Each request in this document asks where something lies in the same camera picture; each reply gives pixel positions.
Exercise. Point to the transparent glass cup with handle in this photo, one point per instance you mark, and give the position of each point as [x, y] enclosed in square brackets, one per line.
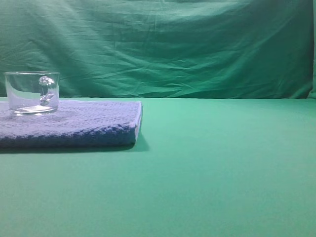
[31, 93]

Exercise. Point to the folded blue towel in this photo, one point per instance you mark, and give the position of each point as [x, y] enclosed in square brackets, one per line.
[75, 124]

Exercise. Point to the green backdrop cloth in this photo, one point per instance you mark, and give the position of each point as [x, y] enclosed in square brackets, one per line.
[238, 49]

